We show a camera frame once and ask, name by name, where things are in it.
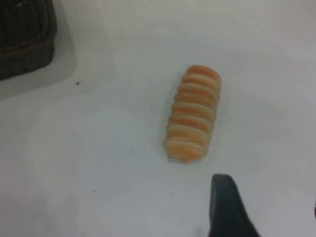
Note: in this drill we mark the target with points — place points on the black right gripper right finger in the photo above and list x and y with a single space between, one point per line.
315 209

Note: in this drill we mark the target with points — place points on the ridged orange bread roll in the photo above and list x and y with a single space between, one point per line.
193 113

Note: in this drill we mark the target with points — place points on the dark brown wicker basket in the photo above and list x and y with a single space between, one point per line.
22 37

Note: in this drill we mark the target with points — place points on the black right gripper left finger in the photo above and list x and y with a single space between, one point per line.
227 212

